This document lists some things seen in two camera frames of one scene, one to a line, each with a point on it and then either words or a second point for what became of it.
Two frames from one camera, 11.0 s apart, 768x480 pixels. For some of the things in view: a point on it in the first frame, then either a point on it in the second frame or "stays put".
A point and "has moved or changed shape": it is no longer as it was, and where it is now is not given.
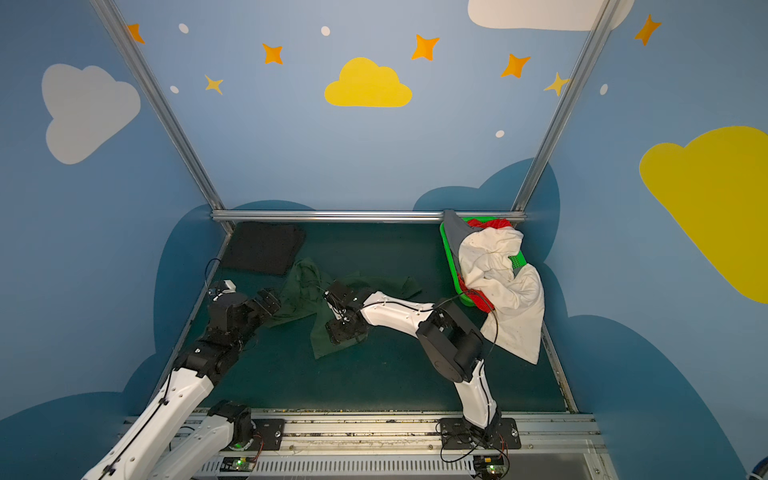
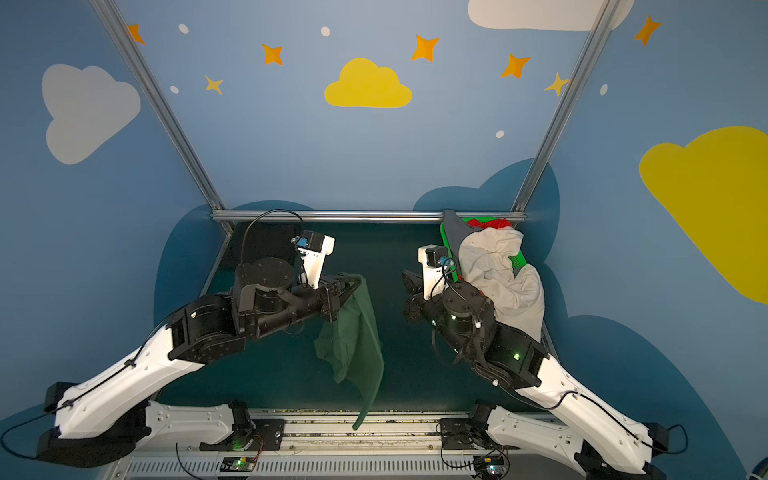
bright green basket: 515,258 stays put
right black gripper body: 342,309 -> 414,298
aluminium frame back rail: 362,216 stays put
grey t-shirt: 457,230 stays put
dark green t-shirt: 305,295 has moved or changed shape
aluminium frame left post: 138,65 stays put
